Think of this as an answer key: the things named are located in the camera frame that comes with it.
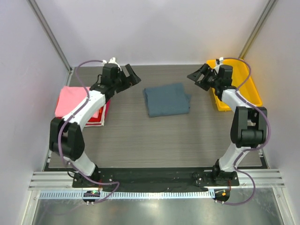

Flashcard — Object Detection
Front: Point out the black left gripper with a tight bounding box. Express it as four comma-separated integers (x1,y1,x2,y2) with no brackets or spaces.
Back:
112,65,140,93

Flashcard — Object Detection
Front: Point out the blue-grey t-shirt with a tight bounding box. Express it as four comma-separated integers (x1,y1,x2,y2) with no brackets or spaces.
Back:
142,83,191,118

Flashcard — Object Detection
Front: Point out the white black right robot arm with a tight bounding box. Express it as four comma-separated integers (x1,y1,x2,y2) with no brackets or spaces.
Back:
187,64,270,186

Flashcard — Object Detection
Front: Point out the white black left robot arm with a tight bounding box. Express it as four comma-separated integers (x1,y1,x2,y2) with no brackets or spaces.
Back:
49,60,141,188

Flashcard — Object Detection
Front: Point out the yellow plastic tray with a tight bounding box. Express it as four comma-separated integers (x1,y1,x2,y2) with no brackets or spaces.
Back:
212,59,263,112

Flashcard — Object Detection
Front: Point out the red folded t-shirt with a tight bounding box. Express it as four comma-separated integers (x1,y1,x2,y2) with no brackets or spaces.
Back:
86,100,111,127

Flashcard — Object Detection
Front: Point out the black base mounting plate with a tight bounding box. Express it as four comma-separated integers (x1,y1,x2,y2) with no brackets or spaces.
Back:
72,167,240,188

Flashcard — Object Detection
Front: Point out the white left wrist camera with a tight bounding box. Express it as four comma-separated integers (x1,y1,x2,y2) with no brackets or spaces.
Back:
102,57,122,71

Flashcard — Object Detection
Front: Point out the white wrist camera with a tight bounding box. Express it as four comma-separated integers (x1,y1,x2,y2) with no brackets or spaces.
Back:
102,57,122,71
215,57,224,66

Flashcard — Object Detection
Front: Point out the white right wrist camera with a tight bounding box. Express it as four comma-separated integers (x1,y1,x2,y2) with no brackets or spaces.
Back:
215,57,224,66

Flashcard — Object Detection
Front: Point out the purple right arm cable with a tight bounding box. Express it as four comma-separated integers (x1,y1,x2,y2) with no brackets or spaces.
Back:
214,57,272,206

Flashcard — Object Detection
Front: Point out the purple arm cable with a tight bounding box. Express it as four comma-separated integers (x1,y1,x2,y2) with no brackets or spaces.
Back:
57,60,120,203
214,57,272,206

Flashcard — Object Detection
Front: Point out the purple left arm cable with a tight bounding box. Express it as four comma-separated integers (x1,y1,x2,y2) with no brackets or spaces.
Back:
57,60,120,203

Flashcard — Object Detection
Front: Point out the right aluminium corner post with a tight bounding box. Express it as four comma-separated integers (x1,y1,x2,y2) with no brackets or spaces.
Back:
238,0,278,59

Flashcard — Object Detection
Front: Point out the aluminium corner post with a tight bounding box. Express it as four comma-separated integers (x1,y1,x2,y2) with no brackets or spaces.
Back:
27,0,72,74
238,0,278,59

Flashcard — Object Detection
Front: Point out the slotted grey cable duct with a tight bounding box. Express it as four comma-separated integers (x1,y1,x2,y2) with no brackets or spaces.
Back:
39,190,215,200

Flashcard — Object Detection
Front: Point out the aluminium frame rail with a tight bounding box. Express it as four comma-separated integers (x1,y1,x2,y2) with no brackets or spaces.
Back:
29,169,285,190

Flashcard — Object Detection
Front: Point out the left aluminium corner post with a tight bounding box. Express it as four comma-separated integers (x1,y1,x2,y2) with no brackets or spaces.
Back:
27,0,72,74

